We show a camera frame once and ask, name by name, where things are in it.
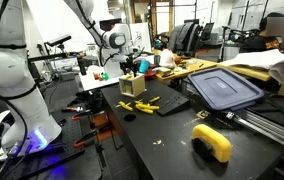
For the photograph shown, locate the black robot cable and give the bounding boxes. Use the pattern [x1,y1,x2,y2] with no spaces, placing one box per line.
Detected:
[75,0,131,68]

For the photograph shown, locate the aluminium extrusion frame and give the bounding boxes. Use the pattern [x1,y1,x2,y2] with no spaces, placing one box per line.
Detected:
[224,107,284,153]

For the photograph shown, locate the white poster board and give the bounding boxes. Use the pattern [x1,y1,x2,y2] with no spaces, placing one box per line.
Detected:
[130,22,153,54]

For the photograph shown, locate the black stereo camera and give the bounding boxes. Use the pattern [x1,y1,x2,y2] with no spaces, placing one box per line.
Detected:
[44,34,73,48]

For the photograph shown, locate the dark grey jacket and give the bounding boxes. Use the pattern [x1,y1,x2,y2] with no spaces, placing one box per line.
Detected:
[166,21,203,54]

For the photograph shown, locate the silver clamp with orange handle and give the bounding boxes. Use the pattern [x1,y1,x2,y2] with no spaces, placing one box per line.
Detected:
[60,105,85,114]

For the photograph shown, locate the yellow board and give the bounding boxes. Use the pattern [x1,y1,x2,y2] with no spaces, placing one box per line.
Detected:
[226,64,272,83]

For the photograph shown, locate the wooden table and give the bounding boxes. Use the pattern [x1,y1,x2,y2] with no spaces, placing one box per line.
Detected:
[133,49,218,83]

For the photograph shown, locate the white plastic bag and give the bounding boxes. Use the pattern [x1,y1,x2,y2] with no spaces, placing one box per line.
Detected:
[158,48,177,70]

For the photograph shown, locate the large yellow T-handle hex key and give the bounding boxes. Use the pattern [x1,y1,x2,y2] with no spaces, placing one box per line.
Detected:
[115,100,134,112]

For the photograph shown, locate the dark blue cloth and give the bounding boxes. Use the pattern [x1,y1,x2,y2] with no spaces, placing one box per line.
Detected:
[187,67,265,112]

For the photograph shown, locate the orange handled pliers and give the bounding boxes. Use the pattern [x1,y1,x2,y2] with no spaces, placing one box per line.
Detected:
[73,129,99,149]

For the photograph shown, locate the seated person in black shirt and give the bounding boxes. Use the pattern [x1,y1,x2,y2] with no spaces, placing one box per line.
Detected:
[242,12,284,54]

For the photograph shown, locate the grey waste bin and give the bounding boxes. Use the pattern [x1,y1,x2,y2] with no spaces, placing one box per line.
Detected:
[221,43,242,63]

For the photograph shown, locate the black office chair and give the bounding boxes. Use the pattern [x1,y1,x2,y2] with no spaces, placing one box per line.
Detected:
[200,22,216,44]

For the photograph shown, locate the wooden cube box with holes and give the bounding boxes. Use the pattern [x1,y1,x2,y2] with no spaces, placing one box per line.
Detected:
[118,73,147,99]

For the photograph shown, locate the white paper sheets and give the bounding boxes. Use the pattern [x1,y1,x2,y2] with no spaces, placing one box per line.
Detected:
[219,48,284,84]

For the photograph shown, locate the white flat board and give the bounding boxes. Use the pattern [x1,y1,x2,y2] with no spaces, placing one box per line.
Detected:
[79,71,127,92]

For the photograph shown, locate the blue plastic cup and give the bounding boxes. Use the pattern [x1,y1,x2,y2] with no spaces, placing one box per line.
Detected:
[138,59,152,75]

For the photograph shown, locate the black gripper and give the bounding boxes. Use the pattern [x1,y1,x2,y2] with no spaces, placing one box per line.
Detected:
[120,53,140,79]

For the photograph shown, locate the black clamp with orange handle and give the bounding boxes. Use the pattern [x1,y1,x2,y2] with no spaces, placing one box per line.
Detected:
[70,110,94,122]

